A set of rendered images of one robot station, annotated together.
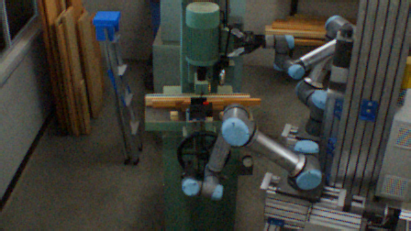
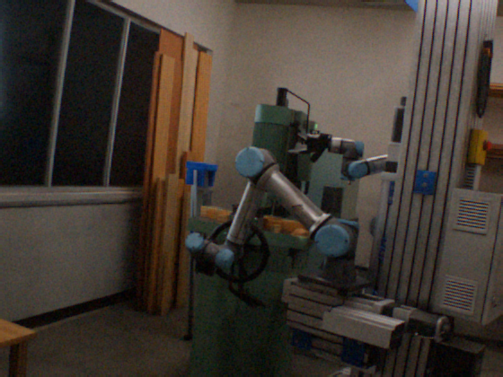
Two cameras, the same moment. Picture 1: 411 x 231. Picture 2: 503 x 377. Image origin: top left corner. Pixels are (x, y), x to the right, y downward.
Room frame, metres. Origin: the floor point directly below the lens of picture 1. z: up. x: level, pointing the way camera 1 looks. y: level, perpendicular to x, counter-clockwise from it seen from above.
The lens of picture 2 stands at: (-0.09, -0.82, 1.24)
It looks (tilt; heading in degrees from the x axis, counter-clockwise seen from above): 4 degrees down; 18
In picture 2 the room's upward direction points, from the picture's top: 8 degrees clockwise
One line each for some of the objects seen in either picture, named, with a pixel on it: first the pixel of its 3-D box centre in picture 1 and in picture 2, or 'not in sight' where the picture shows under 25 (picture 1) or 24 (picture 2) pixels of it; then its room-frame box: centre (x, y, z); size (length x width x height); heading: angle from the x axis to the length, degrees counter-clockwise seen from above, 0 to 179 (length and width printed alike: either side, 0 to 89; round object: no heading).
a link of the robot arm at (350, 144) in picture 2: (283, 42); (351, 148); (2.62, -0.39, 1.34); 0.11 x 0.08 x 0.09; 94
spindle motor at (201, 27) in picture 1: (202, 34); (269, 136); (2.68, 0.04, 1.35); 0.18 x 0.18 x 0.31
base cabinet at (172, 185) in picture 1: (198, 167); (249, 322); (2.80, 0.05, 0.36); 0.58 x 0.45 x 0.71; 4
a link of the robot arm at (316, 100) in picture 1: (320, 104); not in sight; (2.59, -0.64, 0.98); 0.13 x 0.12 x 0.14; 24
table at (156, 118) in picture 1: (198, 120); (248, 232); (2.57, 0.05, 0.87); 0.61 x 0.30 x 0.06; 94
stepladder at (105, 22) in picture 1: (119, 90); (198, 250); (3.38, 0.63, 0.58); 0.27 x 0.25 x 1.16; 86
